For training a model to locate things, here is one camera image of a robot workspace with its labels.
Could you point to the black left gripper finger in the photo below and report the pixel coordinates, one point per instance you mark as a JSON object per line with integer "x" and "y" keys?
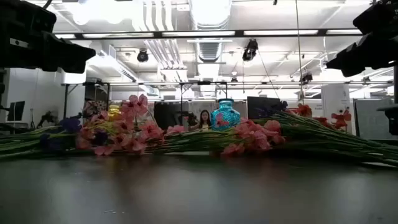
{"x": 84, "y": 57}

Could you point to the yellow glass vase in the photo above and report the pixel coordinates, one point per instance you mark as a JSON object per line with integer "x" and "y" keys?
{"x": 114, "y": 111}

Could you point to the black computer monitor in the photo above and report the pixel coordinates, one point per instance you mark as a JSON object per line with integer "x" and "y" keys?
{"x": 264, "y": 105}

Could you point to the black metal bracket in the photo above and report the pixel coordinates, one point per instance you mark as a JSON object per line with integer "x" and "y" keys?
{"x": 393, "y": 121}

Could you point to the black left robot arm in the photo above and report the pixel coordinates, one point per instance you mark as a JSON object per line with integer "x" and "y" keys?
{"x": 21, "y": 25}

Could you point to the person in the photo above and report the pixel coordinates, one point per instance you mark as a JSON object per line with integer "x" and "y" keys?
{"x": 205, "y": 116}

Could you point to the black background rig frame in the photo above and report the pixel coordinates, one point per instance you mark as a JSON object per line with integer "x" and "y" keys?
{"x": 181, "y": 96}

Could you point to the patterned fabric backdrop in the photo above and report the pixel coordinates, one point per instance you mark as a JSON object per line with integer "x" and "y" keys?
{"x": 93, "y": 107}

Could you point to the grey partition wall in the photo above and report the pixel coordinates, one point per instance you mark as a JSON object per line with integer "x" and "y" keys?
{"x": 370, "y": 121}

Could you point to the blue glass vase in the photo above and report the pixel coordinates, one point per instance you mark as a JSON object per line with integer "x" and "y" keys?
{"x": 230, "y": 113}

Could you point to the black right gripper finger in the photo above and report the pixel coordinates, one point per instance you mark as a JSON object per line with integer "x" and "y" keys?
{"x": 346, "y": 63}

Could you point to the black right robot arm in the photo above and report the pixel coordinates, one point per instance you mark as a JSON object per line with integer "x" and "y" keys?
{"x": 379, "y": 15}

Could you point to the white pillar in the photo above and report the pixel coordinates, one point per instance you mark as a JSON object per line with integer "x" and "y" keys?
{"x": 335, "y": 96}

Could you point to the black ceiling-hung camera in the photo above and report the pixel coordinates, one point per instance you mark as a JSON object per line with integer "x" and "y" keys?
{"x": 142, "y": 56}
{"x": 249, "y": 51}
{"x": 306, "y": 77}

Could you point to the small black monitor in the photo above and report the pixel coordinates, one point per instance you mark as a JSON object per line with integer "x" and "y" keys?
{"x": 16, "y": 110}

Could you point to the silver ceiling air duct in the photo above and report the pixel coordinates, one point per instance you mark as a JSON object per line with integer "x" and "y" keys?
{"x": 210, "y": 49}

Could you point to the black partition panel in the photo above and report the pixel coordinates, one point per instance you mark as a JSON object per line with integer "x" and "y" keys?
{"x": 168, "y": 115}

